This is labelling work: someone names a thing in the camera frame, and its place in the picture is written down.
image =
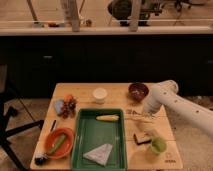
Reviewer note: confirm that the black pen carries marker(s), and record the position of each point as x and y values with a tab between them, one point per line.
53	125

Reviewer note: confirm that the wooden table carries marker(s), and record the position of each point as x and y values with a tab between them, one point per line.
139	157

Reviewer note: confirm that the orange fruit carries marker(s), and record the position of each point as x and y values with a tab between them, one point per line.
68	98

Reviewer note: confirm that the green plastic tray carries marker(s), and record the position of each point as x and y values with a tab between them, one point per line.
91	133

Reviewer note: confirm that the white cup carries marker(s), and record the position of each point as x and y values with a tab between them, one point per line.
99	95

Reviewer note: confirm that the green cucumber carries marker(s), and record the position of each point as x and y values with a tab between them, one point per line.
58	142

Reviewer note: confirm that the brown wooden box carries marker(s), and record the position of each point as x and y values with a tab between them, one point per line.
141	138

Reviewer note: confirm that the red grape bunch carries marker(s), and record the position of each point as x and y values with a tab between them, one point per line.
68	108

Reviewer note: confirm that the grey folded cloth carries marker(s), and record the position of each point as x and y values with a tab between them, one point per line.
99	155

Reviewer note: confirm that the green cup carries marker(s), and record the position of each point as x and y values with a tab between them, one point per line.
158	145

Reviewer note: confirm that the silver metal fork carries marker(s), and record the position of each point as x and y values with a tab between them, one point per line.
132	114

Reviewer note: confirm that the dark red bowl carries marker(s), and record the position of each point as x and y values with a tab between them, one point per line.
138	91

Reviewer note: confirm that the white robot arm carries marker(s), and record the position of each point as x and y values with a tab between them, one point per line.
166	93

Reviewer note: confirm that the orange plastic bowl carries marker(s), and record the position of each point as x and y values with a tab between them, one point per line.
65	148

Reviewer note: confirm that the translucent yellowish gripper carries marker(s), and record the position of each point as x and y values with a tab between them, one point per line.
146	126

